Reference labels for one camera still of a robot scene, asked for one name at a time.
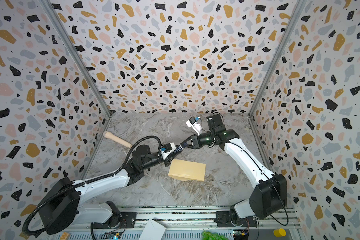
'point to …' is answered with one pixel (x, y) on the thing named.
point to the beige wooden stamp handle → (109, 135)
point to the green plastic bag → (207, 235)
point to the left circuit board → (112, 235)
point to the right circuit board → (238, 234)
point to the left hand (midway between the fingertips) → (179, 145)
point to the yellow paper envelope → (187, 170)
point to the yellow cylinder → (279, 232)
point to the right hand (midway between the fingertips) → (182, 141)
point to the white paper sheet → (152, 231)
